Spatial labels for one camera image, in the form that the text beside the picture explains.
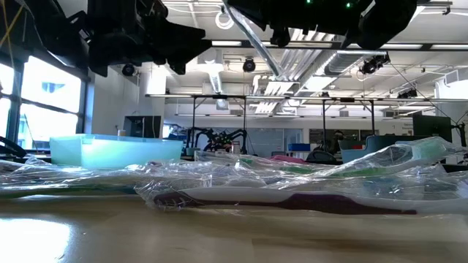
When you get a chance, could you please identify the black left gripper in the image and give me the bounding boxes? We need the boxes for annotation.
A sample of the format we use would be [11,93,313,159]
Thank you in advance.
[86,0,213,77]

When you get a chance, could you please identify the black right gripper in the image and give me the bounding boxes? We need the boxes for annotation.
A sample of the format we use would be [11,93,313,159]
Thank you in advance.
[226,0,363,49]

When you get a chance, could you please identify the white ceiling light strip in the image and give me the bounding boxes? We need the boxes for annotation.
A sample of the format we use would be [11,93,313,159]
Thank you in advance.
[211,39,243,47]
[430,43,468,50]
[347,42,424,50]

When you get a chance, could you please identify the black monitor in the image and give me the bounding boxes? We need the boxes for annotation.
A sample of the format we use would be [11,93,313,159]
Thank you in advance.
[123,115,162,139]
[412,115,453,144]

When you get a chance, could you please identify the light turquoise plastic bin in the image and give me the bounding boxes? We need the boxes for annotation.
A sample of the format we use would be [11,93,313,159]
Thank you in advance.
[50,134,184,169]

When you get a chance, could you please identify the magenta cloth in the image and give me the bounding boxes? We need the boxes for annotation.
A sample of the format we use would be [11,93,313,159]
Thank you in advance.
[270,155,306,164]

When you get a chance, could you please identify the person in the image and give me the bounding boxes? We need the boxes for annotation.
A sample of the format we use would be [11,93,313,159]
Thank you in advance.
[331,130,345,154]

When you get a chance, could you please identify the black chair back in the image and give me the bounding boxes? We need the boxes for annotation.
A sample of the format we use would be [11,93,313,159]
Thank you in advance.
[306,150,338,164]

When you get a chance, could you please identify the grey-blue plastic bin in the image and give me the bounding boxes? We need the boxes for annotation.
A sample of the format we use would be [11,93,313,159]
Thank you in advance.
[338,134,421,164]

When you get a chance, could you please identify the white coiled cable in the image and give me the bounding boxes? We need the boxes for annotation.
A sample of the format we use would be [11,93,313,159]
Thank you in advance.
[214,9,235,30]

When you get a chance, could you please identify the black background station frame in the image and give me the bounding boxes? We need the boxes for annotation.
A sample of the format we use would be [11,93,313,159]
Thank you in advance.
[145,94,376,154]

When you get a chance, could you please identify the silver ventilation duct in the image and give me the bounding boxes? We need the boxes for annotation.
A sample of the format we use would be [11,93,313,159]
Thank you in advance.
[323,49,388,76]

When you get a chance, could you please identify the black window frame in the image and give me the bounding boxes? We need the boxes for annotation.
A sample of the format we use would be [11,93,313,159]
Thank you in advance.
[0,54,91,150]

